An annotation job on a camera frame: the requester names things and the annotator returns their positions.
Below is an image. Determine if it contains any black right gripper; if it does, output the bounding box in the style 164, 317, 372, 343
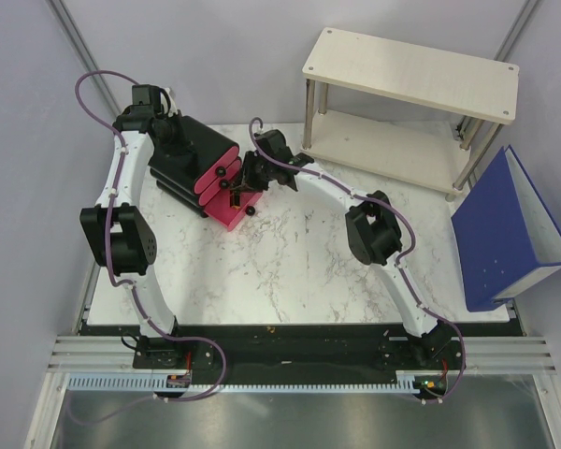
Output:
231, 152, 275, 194

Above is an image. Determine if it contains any black drawer organizer cabinet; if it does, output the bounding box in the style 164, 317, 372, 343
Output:
149, 114, 241, 218

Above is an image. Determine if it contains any gold black lipstick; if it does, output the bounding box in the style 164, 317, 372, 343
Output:
230, 185, 243, 210

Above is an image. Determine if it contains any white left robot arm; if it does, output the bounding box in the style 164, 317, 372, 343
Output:
79, 84, 194, 368

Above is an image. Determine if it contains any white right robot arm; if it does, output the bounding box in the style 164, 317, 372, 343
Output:
242, 125, 443, 369

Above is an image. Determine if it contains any beige two-tier shelf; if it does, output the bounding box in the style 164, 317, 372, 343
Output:
302, 27, 520, 198

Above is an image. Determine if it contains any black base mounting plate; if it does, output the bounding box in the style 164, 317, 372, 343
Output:
133, 323, 464, 372

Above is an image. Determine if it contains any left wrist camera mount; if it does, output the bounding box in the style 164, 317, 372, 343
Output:
159, 88, 176, 117

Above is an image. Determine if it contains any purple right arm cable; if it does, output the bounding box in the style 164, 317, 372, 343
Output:
248, 118, 467, 406

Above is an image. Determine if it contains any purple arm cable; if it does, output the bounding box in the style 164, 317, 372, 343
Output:
248, 118, 467, 406
74, 69, 229, 406

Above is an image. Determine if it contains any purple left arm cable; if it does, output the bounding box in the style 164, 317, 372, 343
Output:
74, 69, 229, 406

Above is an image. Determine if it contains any blue ring binder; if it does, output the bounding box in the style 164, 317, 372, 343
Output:
452, 146, 561, 312

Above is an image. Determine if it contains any white slotted cable duct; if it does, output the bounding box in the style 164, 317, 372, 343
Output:
67, 373, 442, 394

